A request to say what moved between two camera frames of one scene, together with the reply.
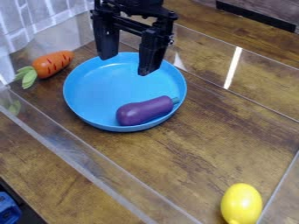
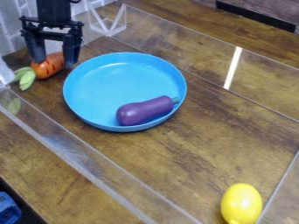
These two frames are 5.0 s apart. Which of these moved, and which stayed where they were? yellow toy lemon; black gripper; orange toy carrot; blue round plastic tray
Moved: black gripper
Stayed: orange toy carrot; blue round plastic tray; yellow toy lemon
